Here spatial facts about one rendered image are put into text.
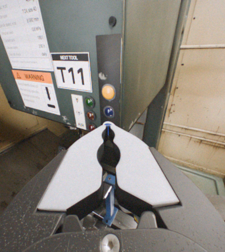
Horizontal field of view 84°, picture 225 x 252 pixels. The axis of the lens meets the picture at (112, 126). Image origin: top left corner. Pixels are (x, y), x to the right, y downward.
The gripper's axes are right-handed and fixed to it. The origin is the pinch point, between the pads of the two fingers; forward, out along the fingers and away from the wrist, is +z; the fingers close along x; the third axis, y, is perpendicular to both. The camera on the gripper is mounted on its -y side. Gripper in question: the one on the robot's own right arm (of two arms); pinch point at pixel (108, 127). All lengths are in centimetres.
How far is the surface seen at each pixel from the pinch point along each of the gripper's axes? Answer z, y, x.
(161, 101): 70, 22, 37
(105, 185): 23.0, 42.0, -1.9
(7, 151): 91, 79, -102
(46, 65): 20.8, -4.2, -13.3
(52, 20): 18.7, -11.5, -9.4
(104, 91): 12.5, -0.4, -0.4
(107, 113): 12.4, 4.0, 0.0
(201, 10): 96, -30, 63
